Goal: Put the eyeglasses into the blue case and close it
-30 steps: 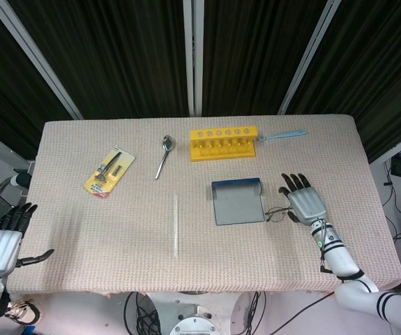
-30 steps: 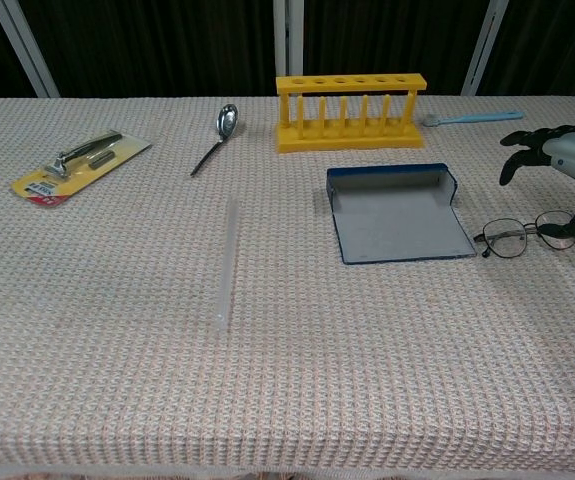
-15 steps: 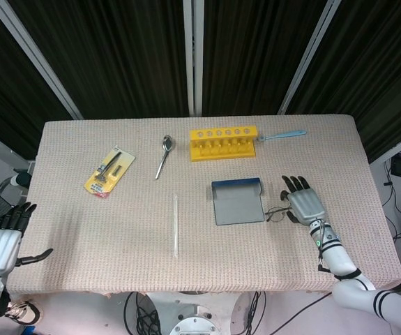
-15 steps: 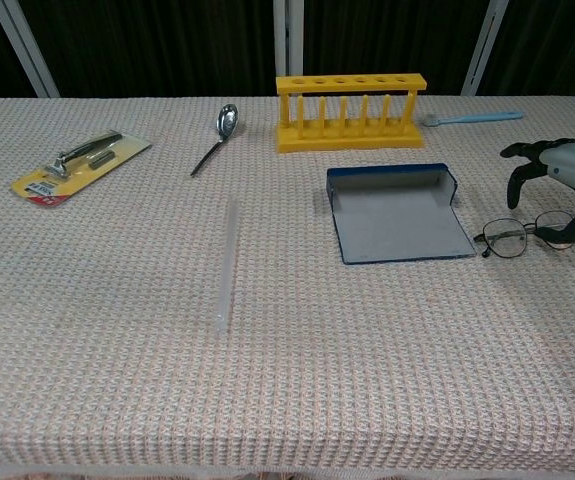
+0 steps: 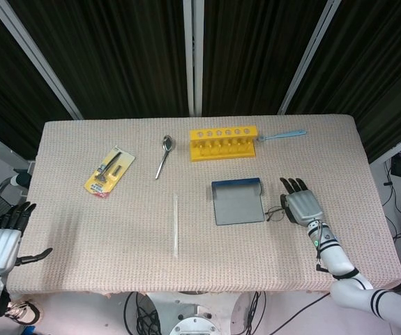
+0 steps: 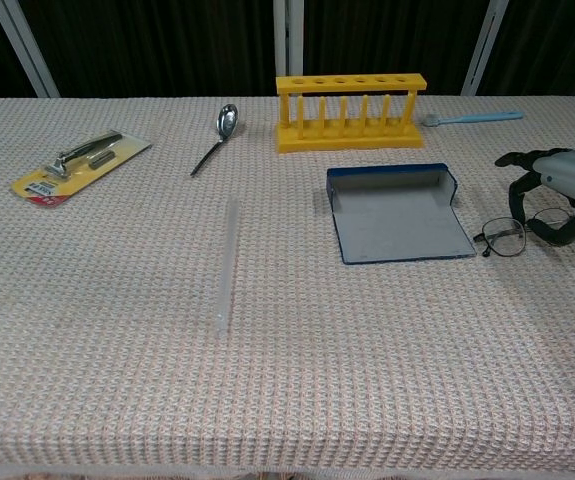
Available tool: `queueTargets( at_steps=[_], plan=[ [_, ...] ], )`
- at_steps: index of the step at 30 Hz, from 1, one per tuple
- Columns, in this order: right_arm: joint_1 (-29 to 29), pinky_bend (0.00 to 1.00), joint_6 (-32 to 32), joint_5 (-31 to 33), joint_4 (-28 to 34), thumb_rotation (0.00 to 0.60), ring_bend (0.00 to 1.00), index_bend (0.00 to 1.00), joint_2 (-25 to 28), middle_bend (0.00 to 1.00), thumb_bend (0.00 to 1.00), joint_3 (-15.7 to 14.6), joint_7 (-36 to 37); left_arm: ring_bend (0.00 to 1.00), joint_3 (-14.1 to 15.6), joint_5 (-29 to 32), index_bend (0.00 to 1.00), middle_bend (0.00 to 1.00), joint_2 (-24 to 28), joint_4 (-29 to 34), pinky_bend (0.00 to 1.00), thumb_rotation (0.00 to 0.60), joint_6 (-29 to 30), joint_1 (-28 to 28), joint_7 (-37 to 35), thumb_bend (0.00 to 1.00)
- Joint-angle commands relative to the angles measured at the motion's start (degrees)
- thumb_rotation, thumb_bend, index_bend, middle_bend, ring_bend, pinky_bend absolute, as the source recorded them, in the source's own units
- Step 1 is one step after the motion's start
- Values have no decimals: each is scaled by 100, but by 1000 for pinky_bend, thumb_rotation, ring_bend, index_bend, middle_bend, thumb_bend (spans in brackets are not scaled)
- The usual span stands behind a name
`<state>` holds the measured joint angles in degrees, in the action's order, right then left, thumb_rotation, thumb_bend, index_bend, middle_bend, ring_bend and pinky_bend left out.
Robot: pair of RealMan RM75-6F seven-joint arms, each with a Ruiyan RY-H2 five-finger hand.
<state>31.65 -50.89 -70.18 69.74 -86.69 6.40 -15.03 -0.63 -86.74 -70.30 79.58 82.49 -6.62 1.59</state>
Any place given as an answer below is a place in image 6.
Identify black-framed eyeglasses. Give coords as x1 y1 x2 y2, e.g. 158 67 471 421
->
472 207 575 260

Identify yellow test tube rack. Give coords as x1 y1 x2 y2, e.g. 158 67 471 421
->
274 73 427 154

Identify beige waffle-weave tablecloth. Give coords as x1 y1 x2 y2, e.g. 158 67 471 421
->
0 95 575 480

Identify metal spoon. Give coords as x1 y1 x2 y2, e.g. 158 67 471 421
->
189 103 240 177

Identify clear glass test tube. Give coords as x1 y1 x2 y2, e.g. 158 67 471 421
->
215 198 242 335

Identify black pleated curtain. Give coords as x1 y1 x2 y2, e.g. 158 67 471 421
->
0 0 575 109

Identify razor in yellow blister pack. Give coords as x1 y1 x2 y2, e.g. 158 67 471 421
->
10 128 153 211

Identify white slanted frame post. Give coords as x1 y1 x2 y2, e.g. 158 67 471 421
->
0 0 61 99
460 0 511 97

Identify white upright frame post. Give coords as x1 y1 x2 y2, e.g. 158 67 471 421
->
272 0 305 81

